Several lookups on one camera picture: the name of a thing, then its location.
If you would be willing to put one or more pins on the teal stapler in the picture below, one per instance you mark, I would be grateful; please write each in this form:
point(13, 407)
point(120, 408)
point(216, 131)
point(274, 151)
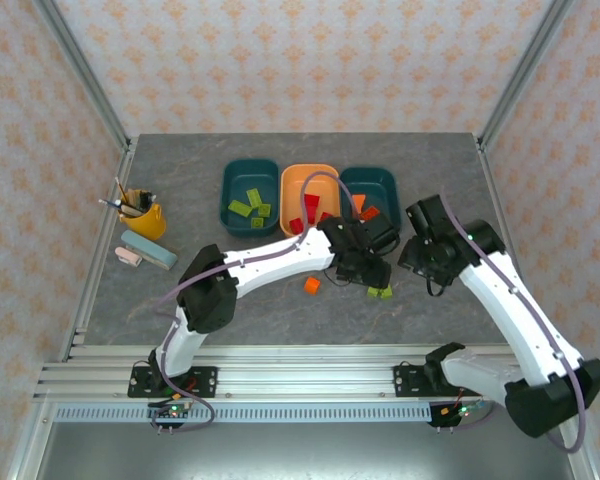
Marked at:
point(147, 248)

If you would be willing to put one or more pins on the aluminium mounting rail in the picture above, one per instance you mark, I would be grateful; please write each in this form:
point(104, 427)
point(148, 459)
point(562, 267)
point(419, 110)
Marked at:
point(305, 375)

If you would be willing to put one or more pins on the yellow pen cup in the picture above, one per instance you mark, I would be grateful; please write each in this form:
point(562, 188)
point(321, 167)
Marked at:
point(147, 222)

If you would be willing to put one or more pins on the pink eraser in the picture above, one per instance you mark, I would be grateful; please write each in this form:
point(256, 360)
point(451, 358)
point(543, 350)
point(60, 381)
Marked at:
point(128, 256)

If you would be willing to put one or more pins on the grey metal panel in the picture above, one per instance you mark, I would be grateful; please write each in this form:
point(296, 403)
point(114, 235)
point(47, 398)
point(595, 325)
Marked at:
point(305, 450)

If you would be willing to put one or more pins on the black marker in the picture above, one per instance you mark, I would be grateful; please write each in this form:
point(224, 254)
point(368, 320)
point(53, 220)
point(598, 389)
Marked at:
point(144, 196)

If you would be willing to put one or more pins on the white pen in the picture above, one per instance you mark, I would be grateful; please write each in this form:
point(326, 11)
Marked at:
point(110, 203)

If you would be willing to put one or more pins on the orange plastic container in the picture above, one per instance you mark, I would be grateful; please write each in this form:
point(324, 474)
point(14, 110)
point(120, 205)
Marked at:
point(292, 192)

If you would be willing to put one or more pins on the small green lego brick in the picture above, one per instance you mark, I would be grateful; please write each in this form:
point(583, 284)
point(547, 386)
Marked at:
point(373, 293)
point(264, 210)
point(256, 222)
point(386, 294)

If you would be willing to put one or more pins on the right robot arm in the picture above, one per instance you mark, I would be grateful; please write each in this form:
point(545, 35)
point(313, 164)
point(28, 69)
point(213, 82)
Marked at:
point(520, 320)

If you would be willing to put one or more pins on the long green lego brick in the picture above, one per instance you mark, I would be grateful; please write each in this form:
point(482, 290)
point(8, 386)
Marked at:
point(254, 197)
point(240, 207)

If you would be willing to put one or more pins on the aluminium side rail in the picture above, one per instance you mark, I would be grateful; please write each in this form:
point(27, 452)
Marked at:
point(121, 172)
point(497, 200)

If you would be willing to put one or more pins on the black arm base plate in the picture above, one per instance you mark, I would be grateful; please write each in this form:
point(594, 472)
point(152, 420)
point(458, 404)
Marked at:
point(405, 380)
point(205, 380)

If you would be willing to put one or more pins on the aluminium frame post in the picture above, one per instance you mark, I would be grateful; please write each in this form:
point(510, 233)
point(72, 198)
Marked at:
point(85, 75)
point(525, 75)

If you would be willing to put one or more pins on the small orange lego brick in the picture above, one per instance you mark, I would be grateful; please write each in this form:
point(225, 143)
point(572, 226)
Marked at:
point(311, 285)

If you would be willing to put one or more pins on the small circuit board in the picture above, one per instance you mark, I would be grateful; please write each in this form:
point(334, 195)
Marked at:
point(174, 411)
point(462, 411)

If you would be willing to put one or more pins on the red lego brick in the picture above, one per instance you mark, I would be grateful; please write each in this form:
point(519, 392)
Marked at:
point(325, 217)
point(312, 201)
point(296, 226)

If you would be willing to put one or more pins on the dark teal plastic container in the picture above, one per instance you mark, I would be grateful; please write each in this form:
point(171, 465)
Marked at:
point(250, 175)
point(375, 185)

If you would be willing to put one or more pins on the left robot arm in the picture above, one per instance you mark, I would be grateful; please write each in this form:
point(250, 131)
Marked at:
point(280, 255)

